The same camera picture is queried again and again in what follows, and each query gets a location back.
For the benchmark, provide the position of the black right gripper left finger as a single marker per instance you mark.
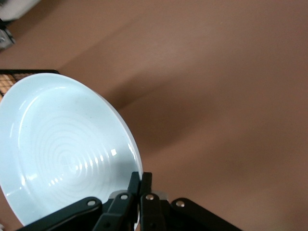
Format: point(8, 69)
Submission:
point(120, 207)

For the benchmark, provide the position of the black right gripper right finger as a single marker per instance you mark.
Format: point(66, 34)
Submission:
point(151, 209)

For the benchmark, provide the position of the light blue round plate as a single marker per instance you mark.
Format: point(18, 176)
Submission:
point(60, 132)

